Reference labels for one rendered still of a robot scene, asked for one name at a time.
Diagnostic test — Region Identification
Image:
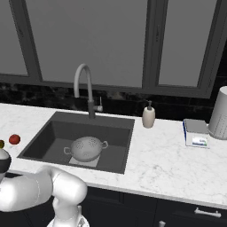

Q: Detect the grey gooseneck faucet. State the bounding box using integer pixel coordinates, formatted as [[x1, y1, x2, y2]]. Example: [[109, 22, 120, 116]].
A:
[[73, 63, 104, 120]]

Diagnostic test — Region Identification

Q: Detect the grey metal colander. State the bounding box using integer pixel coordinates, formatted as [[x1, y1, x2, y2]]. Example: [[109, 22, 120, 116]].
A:
[[63, 136, 109, 163]]

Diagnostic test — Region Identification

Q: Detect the dark grey sink basin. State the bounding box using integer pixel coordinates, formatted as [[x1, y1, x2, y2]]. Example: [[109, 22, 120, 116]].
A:
[[17, 111, 136, 175]]

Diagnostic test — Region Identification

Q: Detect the beige soap dispenser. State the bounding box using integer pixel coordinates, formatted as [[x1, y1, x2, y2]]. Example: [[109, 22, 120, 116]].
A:
[[141, 100, 156, 129]]

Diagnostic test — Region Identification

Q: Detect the grey framed window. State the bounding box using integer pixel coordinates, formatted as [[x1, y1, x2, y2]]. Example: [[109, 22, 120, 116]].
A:
[[0, 0, 227, 99]]

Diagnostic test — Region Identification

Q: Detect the white and blue box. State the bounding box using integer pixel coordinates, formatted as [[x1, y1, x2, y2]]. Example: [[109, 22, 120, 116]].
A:
[[182, 118, 210, 149]]

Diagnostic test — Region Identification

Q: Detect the dark cabinet door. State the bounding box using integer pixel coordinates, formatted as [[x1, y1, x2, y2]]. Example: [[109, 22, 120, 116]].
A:
[[79, 186, 159, 227]]

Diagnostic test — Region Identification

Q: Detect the white cylindrical appliance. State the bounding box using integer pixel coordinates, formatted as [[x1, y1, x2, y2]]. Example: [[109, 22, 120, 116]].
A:
[[207, 85, 227, 141]]

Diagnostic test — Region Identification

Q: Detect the dark cabinet drawer front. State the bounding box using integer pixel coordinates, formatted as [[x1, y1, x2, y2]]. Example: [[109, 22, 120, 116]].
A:
[[155, 198, 227, 227]]

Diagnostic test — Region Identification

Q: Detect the silver drawer handle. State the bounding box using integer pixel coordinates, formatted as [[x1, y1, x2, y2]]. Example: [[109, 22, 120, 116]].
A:
[[193, 207, 222, 219]]

